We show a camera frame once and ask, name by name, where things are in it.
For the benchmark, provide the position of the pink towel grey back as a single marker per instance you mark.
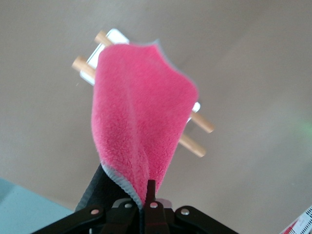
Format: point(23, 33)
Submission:
point(141, 102)

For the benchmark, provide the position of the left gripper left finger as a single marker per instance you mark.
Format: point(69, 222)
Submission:
point(109, 219)

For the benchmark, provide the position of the white measuring tape strip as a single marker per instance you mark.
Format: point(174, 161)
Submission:
point(302, 221)

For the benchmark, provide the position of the brown table cover sheet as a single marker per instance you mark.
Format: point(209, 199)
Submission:
point(243, 73)

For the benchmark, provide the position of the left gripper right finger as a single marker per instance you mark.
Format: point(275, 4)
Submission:
point(156, 219)

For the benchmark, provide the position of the wooden rack rod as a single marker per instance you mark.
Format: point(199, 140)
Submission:
point(192, 146)

